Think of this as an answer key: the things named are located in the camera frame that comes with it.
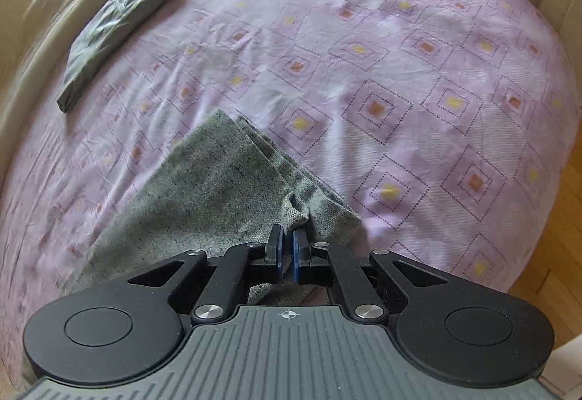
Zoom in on dark grey folded garment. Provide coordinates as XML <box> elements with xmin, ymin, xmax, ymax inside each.
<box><xmin>55</xmin><ymin>0</ymin><xmax>203</xmax><ymax>114</ymax></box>

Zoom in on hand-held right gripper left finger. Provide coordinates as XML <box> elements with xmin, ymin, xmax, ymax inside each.
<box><xmin>128</xmin><ymin>225</ymin><xmax>285</xmax><ymax>323</ymax></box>

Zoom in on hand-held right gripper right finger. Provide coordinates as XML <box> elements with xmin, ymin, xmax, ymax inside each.
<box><xmin>292</xmin><ymin>229</ymin><xmax>449</xmax><ymax>322</ymax></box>

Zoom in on purple patterned bedsheet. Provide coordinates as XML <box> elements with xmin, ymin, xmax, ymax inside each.
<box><xmin>0</xmin><ymin>0</ymin><xmax>579</xmax><ymax>385</ymax></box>

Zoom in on light grey pants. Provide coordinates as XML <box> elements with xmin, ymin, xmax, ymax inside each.
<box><xmin>61</xmin><ymin>109</ymin><xmax>363</xmax><ymax>306</ymax></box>

